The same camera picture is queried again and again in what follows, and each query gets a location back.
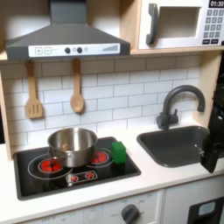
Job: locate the wooden spoon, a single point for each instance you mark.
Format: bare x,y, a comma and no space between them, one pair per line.
77,93

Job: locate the steel pot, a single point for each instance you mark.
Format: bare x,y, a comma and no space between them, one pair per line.
73,145

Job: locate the grey oven knob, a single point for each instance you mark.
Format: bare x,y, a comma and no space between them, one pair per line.
129,213

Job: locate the dark grey tap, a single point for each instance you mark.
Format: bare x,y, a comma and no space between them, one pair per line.
178,105

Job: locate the green toy block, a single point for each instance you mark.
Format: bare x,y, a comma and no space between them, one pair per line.
118,151

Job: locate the white toy microwave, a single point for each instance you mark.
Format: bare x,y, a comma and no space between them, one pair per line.
180,23

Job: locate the dark grey sink basin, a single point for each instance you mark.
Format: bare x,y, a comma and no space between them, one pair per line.
175,145

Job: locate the black toy stove top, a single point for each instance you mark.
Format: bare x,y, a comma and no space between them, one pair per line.
73,172

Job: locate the grey range hood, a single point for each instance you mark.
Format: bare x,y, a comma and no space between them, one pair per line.
67,40

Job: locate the wooden slotted spatula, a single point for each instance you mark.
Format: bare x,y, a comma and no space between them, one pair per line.
33,96

